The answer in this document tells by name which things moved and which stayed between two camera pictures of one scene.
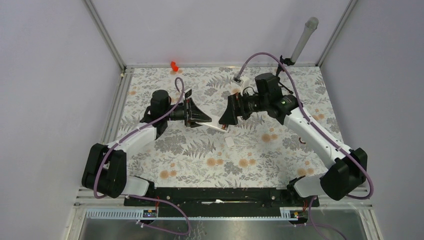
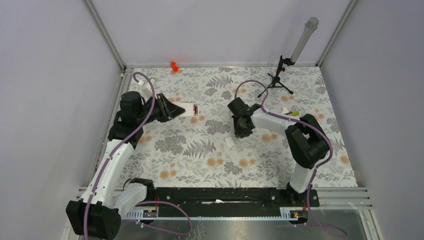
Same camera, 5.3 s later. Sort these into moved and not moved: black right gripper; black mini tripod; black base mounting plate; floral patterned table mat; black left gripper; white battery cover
Moved: black right gripper; black left gripper
Not moved: white battery cover; black mini tripod; black base mounting plate; floral patterned table mat
